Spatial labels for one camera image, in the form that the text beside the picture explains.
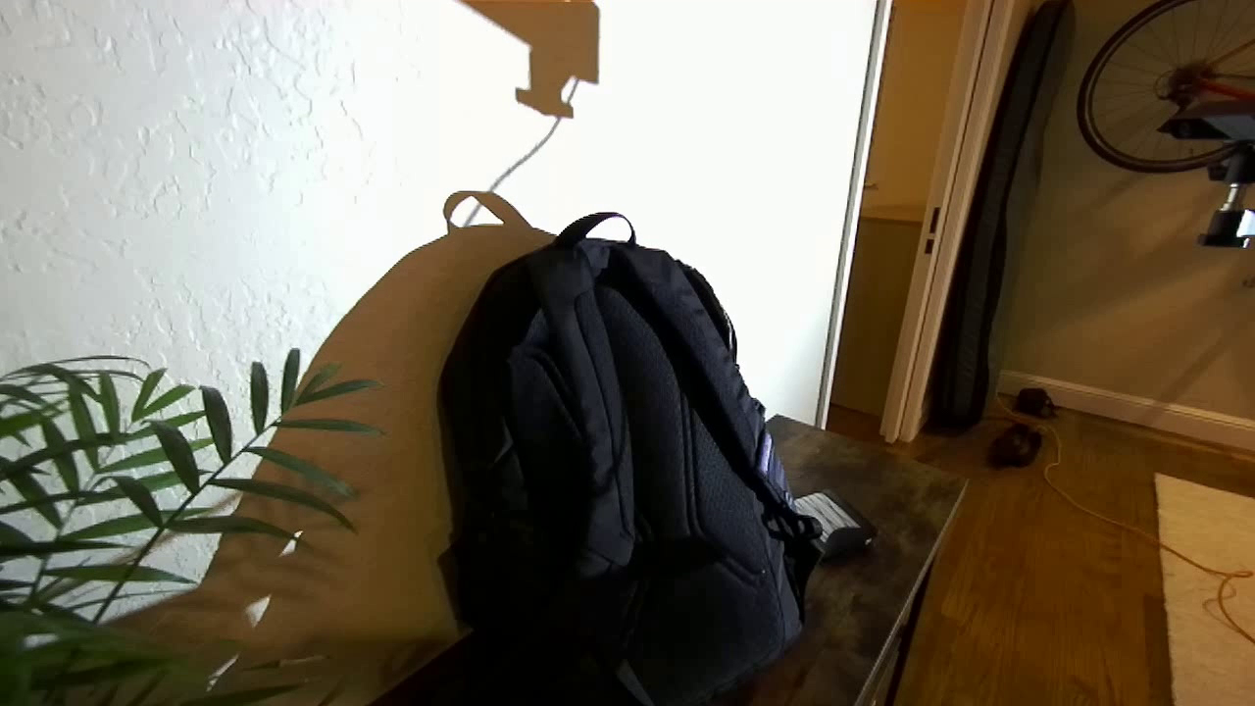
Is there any grey black wallet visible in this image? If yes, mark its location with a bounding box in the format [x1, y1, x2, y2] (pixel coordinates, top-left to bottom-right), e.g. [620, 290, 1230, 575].
[796, 493, 873, 563]

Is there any dark navy backpack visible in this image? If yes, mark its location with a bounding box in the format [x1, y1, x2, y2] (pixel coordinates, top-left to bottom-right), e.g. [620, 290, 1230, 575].
[438, 217, 821, 706]

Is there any dark shoe on floor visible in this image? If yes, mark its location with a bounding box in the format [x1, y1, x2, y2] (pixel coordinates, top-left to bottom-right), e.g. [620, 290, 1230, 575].
[987, 423, 1042, 469]

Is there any green palm plant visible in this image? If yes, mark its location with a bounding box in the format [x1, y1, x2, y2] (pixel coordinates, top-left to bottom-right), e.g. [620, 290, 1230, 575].
[0, 351, 365, 706]

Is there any beige floor rug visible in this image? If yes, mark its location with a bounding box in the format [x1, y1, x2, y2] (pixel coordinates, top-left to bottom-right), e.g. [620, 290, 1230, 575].
[1157, 476, 1255, 706]

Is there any bicycle wheel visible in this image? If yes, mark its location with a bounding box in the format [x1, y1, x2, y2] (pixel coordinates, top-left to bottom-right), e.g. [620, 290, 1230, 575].
[1073, 0, 1255, 174]

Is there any orange floor cable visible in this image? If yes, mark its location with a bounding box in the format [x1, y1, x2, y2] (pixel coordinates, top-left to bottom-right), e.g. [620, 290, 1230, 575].
[1035, 427, 1255, 643]

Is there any white door frame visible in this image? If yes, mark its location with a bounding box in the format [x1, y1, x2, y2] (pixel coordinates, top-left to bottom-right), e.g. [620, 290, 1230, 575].
[877, 0, 1035, 442]

